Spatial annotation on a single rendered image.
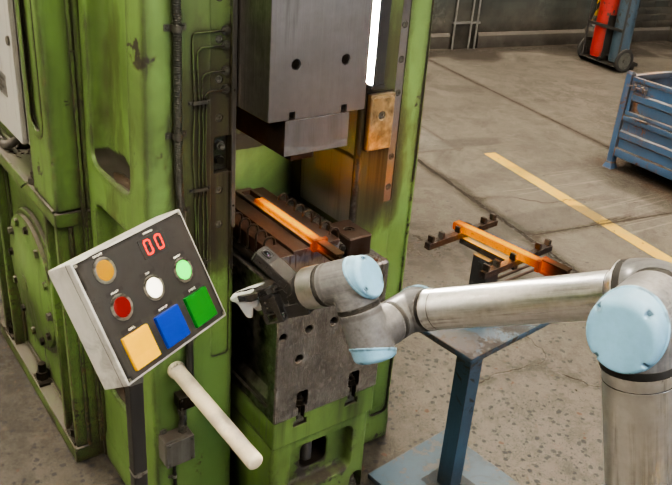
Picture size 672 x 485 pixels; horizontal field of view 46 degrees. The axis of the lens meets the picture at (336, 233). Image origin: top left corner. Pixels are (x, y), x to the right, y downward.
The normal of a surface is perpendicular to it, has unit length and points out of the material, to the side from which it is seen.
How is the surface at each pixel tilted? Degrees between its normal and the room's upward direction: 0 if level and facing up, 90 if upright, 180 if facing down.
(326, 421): 90
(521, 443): 0
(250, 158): 90
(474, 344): 0
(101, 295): 60
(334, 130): 90
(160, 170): 90
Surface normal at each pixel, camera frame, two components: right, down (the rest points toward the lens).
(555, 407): 0.07, -0.90
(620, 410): -0.73, 0.28
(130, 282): 0.79, -0.22
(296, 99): 0.59, 0.39
